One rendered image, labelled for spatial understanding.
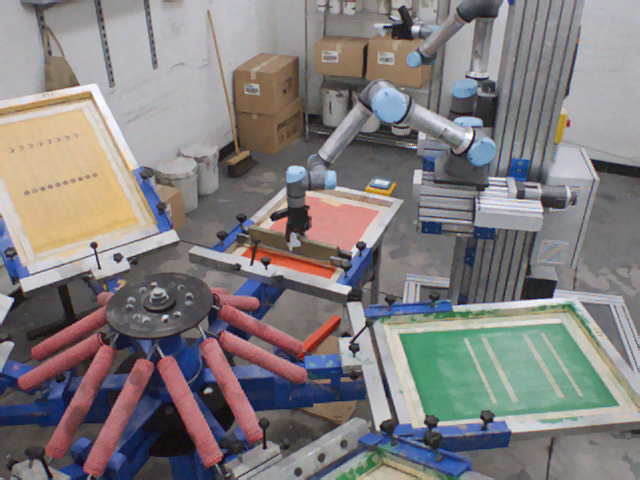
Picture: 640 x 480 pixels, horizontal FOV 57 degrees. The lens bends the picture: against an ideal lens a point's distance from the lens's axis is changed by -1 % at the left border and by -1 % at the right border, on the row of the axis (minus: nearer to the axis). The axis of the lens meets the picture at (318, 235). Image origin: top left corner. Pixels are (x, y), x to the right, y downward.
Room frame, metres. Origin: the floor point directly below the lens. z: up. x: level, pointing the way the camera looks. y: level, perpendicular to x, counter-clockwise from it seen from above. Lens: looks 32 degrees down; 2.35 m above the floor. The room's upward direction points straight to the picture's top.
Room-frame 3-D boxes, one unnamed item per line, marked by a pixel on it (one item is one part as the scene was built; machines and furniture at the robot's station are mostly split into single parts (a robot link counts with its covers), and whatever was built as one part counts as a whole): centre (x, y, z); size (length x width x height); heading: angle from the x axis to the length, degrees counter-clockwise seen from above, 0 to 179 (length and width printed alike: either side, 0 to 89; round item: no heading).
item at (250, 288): (1.78, 0.25, 1.02); 0.17 x 0.06 x 0.05; 156
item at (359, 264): (1.96, -0.14, 0.97); 0.30 x 0.05 x 0.07; 156
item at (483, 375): (1.43, -0.46, 1.05); 1.08 x 0.61 x 0.23; 96
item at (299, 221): (2.08, 0.08, 1.15); 0.09 x 0.08 x 0.12; 66
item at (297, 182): (2.09, 0.08, 1.31); 0.09 x 0.08 x 0.11; 97
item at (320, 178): (2.12, -0.01, 1.31); 0.11 x 0.11 x 0.08; 7
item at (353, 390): (1.40, -0.17, 0.90); 1.24 x 0.06 x 0.06; 96
